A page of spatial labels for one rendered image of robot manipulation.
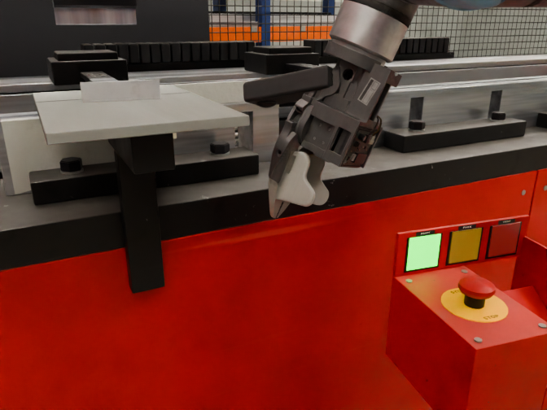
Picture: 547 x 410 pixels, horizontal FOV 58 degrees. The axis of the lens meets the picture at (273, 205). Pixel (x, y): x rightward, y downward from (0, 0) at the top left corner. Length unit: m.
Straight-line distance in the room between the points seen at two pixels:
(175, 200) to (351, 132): 0.24
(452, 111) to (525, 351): 0.53
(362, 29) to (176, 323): 0.43
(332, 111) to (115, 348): 0.40
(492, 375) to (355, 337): 0.33
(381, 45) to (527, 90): 0.64
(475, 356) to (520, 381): 0.08
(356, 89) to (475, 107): 0.52
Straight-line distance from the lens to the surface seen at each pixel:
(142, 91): 0.60
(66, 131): 0.45
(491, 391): 0.60
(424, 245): 0.65
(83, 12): 0.72
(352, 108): 0.55
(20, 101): 0.95
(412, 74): 1.27
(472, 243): 0.70
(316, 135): 0.56
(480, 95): 1.05
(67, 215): 0.62
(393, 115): 0.91
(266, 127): 0.78
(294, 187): 0.57
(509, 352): 0.58
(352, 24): 0.54
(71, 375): 0.70
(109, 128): 0.45
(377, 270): 0.83
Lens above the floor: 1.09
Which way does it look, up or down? 20 degrees down
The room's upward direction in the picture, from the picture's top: straight up
